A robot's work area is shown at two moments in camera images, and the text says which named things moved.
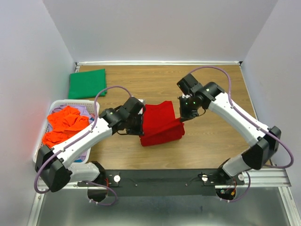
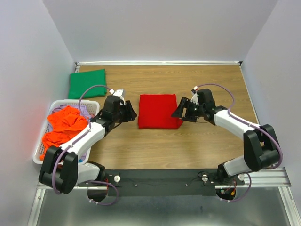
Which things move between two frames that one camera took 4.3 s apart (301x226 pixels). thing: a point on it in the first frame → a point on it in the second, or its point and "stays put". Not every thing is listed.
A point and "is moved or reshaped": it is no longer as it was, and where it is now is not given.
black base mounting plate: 162,182 stays put
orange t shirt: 64,123 stays put
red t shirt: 160,124 is moved or reshaped
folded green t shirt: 87,84 stays put
